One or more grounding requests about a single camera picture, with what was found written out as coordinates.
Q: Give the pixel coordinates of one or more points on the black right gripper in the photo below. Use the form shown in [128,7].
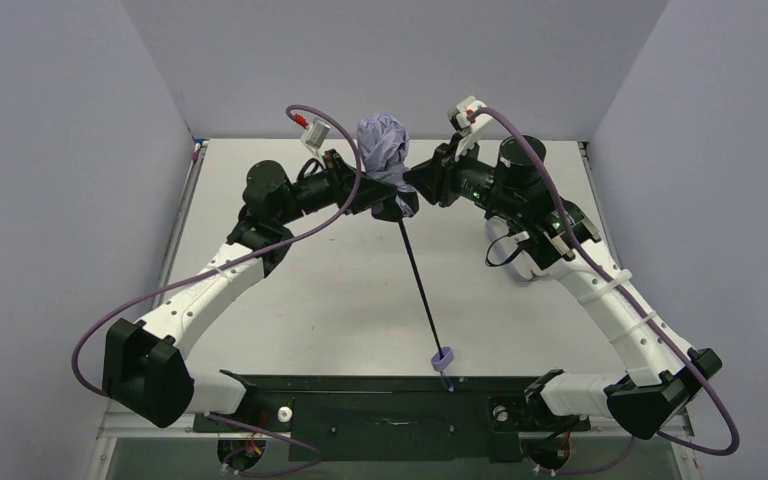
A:
[446,171]

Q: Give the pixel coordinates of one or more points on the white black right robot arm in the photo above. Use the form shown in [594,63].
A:
[566,246]

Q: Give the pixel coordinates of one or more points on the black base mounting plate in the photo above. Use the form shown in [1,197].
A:
[481,418]

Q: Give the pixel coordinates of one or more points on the lavender folding umbrella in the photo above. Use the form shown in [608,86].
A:
[383,143]

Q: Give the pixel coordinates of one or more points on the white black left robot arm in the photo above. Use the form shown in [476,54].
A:
[145,360]

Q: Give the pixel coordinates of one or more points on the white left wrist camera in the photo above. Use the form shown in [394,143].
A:
[314,135]

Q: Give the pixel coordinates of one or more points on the aluminium front frame rail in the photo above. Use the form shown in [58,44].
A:
[118,425]

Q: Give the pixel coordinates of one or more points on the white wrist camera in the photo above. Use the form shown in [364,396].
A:
[314,135]
[469,125]

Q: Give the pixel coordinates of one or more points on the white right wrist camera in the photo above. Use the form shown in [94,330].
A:
[469,125]

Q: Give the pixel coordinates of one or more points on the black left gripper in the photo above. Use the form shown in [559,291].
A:
[347,183]

